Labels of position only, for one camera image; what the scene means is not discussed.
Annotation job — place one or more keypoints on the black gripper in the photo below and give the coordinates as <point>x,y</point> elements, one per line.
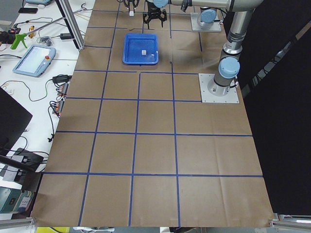
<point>154,11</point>
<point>130,4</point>

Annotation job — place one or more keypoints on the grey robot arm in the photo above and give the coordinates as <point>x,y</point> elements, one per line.
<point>208,14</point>
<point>229,65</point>

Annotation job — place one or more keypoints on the blue plastic tray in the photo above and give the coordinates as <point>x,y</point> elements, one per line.
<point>134,43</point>

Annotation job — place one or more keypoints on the black power adapter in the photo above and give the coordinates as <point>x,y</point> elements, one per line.
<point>65,36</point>

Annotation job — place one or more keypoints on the orange black connector box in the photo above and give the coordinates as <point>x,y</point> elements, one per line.
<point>62,89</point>

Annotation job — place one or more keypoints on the black smartphone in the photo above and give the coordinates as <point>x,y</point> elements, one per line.
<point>27,10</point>

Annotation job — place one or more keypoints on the blue teach pendant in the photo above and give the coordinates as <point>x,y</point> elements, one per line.
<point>35,61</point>

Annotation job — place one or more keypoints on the black monitor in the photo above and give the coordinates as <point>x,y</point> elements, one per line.
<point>14,119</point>

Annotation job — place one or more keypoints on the black monitor stand base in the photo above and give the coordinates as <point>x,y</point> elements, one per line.
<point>26,160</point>

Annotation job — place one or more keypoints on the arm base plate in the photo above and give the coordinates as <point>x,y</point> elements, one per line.
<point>212,93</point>
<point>199,26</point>

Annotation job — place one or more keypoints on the green handled grabber tool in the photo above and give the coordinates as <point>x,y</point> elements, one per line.
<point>20,37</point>

